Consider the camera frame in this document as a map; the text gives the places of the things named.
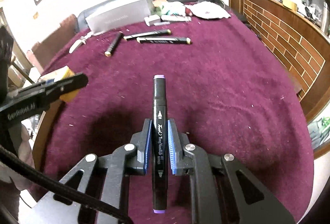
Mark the maroon bed blanket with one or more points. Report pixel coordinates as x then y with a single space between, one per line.
226 90

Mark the pink fluffy cloth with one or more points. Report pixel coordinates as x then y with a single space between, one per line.
208 10

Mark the yellow capped black marker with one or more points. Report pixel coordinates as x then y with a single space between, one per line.
113 45

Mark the cardboard box tray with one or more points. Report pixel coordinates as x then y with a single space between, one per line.
44 127

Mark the wooden brick pattern cabinet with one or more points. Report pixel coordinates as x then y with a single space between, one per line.
299 45

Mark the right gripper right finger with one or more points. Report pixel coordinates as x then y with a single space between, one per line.
176 145

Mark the clear plastic packet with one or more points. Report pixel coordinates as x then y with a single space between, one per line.
175 18

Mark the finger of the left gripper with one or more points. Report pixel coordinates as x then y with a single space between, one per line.
63 86

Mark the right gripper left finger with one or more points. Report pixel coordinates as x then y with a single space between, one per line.
142 142

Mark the brown upholstered chair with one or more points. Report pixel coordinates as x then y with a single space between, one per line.
42 52

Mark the white power adapter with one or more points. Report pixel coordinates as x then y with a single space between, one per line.
152 19

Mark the white key fob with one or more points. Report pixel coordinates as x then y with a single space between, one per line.
80 42

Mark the purple capped black marker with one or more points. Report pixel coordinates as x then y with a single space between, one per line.
159 145

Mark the green cloth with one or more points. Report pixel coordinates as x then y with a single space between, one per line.
170 8

